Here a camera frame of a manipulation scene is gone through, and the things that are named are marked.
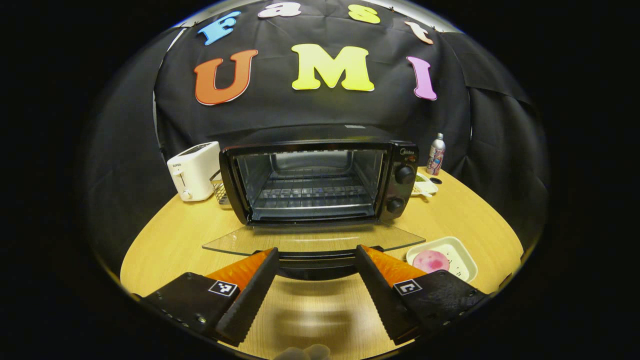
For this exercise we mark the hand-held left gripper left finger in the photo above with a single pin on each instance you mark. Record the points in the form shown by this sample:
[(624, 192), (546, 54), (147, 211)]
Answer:
[(250, 300)]

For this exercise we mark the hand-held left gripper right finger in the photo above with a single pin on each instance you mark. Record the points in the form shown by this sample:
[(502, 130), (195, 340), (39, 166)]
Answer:
[(382, 300)]

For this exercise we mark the pink round food slice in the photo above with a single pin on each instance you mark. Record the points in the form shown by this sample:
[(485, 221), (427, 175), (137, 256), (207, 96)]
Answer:
[(430, 261)]

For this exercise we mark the white square food tray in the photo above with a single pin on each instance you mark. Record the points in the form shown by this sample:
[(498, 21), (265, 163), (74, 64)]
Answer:
[(457, 254)]

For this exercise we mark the black electric oven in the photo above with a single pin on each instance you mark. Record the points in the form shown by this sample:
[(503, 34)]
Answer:
[(404, 196)]

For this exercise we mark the metal oven rack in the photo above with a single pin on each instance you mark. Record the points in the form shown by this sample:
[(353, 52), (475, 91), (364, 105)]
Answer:
[(312, 197)]

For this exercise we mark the white divided dish with beans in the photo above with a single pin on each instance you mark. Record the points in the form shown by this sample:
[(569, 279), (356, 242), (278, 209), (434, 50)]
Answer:
[(426, 188)]

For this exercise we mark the white toaster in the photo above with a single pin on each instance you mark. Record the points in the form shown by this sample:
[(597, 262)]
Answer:
[(195, 170)]

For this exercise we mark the silver spray bottle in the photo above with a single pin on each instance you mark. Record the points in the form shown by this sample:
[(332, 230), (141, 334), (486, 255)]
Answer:
[(436, 155)]

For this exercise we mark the black backdrop cloth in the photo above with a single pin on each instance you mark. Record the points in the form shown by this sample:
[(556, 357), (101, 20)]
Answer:
[(310, 110)]

